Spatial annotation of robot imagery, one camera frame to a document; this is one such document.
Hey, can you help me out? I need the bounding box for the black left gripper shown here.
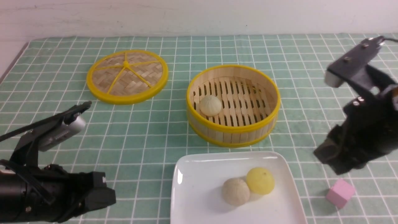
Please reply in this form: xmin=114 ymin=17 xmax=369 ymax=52
xmin=22 ymin=164 xmax=117 ymax=223

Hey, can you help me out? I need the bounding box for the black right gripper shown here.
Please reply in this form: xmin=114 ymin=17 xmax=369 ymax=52
xmin=313 ymin=65 xmax=397 ymax=175

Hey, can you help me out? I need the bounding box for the yellow steamed bun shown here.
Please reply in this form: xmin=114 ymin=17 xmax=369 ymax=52
xmin=246 ymin=167 xmax=275 ymax=195

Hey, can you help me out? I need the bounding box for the white steamed bun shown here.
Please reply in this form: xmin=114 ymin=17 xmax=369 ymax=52
xmin=199 ymin=95 xmax=223 ymax=117

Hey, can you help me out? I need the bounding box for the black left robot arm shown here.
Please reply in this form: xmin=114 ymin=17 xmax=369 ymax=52
xmin=0 ymin=164 xmax=116 ymax=223

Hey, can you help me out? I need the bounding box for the beige steamed bun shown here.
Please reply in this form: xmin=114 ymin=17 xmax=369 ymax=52
xmin=221 ymin=178 xmax=250 ymax=207

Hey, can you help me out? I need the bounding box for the white square plate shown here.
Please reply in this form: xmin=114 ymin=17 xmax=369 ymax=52
xmin=170 ymin=151 xmax=307 ymax=224

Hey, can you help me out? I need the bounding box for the pink cube block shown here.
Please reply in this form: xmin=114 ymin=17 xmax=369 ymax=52
xmin=326 ymin=179 xmax=356 ymax=209

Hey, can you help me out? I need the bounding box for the green checkered tablecloth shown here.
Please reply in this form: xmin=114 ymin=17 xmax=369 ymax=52
xmin=0 ymin=34 xmax=397 ymax=224

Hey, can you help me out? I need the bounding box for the yellow bamboo steamer basket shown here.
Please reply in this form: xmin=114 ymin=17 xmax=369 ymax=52
xmin=186 ymin=65 xmax=281 ymax=148

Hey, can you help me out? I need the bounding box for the yellow bamboo steamer lid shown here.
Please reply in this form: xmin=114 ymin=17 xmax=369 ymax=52
xmin=86 ymin=49 xmax=169 ymax=105

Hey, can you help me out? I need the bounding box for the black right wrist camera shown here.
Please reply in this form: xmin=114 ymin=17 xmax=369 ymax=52
xmin=324 ymin=36 xmax=385 ymax=90

